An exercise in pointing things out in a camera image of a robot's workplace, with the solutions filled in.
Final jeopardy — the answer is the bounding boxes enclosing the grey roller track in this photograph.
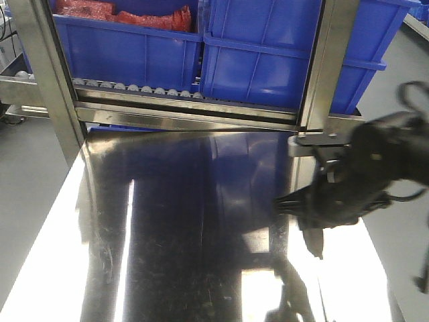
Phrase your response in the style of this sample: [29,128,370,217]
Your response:
[72,78,204,99]

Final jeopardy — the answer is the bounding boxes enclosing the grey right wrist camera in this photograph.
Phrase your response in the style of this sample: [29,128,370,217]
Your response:
[288,133,351,157]

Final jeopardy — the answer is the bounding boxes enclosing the stainless steel rack frame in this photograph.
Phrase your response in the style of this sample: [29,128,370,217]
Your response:
[1,1,362,162]

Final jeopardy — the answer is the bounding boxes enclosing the left blue plastic bin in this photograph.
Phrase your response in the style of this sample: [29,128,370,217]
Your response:
[53,1,203,91]

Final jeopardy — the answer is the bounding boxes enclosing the right blue plastic bin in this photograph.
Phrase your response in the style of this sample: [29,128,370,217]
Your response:
[200,1,420,114]

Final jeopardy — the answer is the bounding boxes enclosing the grey brake pad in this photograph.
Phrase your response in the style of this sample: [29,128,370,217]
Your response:
[302,228,324,260]

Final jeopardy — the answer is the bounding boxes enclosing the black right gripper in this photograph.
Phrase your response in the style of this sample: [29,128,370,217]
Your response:
[273,112,428,228]

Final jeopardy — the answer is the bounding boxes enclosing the blue plastic bin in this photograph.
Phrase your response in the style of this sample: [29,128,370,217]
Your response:
[53,1,203,91]
[200,1,420,114]

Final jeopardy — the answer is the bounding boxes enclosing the red mesh bags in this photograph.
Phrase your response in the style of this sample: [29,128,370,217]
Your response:
[55,1,192,32]

